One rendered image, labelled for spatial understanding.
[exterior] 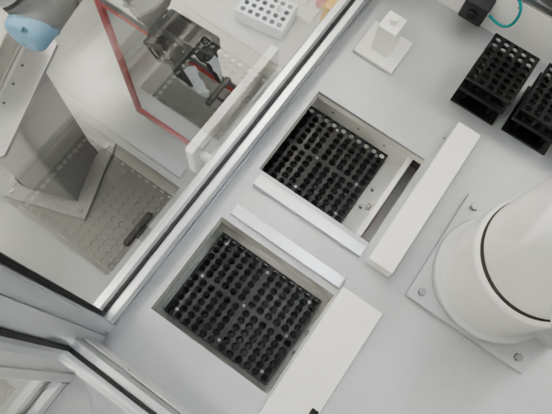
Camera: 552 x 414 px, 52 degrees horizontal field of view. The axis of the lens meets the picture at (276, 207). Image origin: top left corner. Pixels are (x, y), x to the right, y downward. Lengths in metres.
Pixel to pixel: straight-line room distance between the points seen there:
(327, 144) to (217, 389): 0.50
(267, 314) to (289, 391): 0.16
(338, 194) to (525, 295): 0.42
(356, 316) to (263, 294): 0.19
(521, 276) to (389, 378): 0.31
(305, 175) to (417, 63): 0.32
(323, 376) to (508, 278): 0.34
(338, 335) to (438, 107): 0.49
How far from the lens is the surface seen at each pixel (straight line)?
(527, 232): 0.77
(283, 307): 1.07
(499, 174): 1.16
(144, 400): 0.85
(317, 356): 0.98
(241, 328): 1.03
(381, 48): 1.17
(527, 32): 1.27
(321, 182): 1.11
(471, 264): 0.91
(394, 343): 1.02
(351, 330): 0.99
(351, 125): 1.19
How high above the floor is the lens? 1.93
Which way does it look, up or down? 72 degrees down
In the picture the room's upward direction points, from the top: 10 degrees clockwise
